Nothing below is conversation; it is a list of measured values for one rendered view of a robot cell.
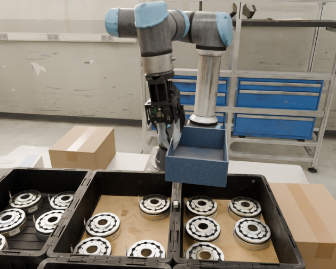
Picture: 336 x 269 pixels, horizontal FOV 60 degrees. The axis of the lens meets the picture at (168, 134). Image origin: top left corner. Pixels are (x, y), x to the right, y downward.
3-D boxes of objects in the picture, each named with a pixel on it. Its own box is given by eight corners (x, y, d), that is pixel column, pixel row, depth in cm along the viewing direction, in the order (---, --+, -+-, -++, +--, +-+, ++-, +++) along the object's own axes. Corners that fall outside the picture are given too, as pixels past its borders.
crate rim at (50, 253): (94, 174, 105) (93, 168, 104) (177, 177, 103) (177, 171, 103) (45, 264, 69) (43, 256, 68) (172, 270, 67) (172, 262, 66)
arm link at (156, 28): (173, -1, 66) (157, 0, 59) (179, 49, 70) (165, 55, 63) (143, 4, 70) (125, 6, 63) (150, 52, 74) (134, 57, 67)
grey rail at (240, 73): (142, 72, 279) (142, 66, 277) (332, 78, 255) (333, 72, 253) (140, 74, 270) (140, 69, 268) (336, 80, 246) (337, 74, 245)
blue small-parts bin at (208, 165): (175, 145, 91) (175, 125, 88) (224, 150, 89) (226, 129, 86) (164, 181, 72) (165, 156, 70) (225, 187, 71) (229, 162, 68)
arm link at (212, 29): (188, 140, 133) (199, 11, 114) (220, 147, 128) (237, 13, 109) (178, 149, 123) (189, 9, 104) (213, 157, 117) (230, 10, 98)
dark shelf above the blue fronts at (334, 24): (199, 25, 290) (199, 18, 287) (327, 26, 273) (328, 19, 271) (196, 28, 249) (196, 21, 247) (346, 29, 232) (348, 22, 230)
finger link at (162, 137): (156, 158, 76) (151, 125, 72) (160, 148, 81) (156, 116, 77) (167, 157, 75) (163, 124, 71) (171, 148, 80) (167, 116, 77)
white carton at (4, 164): (45, 171, 148) (41, 155, 144) (37, 183, 137) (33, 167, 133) (4, 172, 146) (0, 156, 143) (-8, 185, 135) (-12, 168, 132)
